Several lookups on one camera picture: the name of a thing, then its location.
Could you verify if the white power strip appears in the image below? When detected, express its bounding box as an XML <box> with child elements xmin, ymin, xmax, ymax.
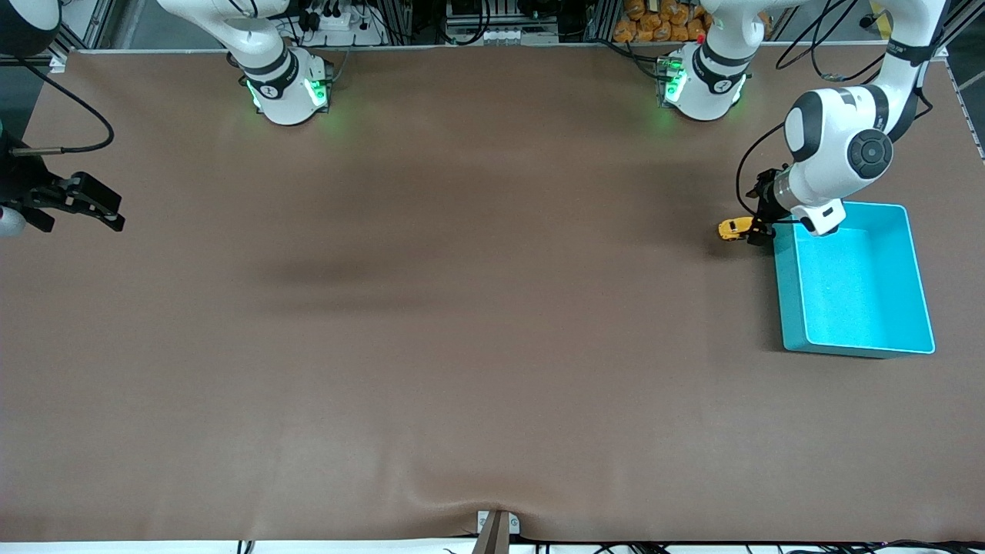
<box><xmin>296</xmin><ymin>6</ymin><xmax>386</xmax><ymax>47</ymax></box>

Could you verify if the aluminium frame rail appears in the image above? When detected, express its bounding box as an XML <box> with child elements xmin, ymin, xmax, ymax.
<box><xmin>927</xmin><ymin>0</ymin><xmax>985</xmax><ymax>62</ymax></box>
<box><xmin>48</xmin><ymin>0</ymin><xmax>116</xmax><ymax>72</ymax></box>

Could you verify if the turquoise plastic bin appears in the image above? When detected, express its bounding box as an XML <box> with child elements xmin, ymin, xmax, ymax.
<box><xmin>772</xmin><ymin>202</ymin><xmax>937</xmax><ymax>359</ymax></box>

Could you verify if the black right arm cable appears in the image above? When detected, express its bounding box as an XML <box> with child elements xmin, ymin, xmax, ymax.
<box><xmin>12</xmin><ymin>58</ymin><xmax>116</xmax><ymax>155</ymax></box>

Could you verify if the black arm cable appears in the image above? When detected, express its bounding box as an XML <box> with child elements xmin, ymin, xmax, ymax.
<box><xmin>12</xmin><ymin>58</ymin><xmax>116</xmax><ymax>155</ymax></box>
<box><xmin>735</xmin><ymin>0</ymin><xmax>936</xmax><ymax>220</ymax></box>

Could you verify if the metal table clamp bracket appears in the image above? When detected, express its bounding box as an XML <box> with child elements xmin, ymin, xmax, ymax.
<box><xmin>471</xmin><ymin>509</ymin><xmax>521</xmax><ymax>554</ymax></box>

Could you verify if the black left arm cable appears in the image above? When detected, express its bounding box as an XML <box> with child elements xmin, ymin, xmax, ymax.
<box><xmin>735</xmin><ymin>0</ymin><xmax>936</xmax><ymax>220</ymax></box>

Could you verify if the brown table mat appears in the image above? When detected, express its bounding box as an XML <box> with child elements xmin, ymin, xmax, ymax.
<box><xmin>0</xmin><ymin>42</ymin><xmax>985</xmax><ymax>543</ymax></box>

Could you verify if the pile of orange objects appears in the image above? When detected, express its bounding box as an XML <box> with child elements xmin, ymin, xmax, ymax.
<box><xmin>613</xmin><ymin>0</ymin><xmax>710</xmax><ymax>44</ymax></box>

